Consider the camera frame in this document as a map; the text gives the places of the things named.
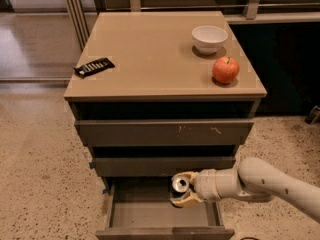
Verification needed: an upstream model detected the grey top drawer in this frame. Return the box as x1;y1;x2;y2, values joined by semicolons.
75;119;253;147

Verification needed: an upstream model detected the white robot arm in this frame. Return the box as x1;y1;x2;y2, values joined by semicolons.
170;157;320;222

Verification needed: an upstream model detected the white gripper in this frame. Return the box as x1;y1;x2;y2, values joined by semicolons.
170;169;221;208

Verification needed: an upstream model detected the blue pepsi can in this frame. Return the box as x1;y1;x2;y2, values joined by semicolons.
171;175;190;194

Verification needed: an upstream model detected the dark object on floor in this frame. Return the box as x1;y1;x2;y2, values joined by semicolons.
305;105;320;124

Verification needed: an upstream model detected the white bowl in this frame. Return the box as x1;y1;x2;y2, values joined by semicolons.
192;25;228;55

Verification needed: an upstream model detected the black snack bar wrapper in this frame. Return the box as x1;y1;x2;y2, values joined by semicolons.
74;58;115;78

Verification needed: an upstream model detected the grey open bottom drawer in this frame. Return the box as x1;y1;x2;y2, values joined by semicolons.
96;178;234;240

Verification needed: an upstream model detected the grey middle drawer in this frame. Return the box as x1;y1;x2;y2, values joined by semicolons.
90;157;235;177

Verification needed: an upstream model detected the grey drawer cabinet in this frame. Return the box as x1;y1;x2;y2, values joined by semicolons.
63;11;268;240

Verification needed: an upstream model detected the red apple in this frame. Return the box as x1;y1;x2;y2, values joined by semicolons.
212;56;240;84

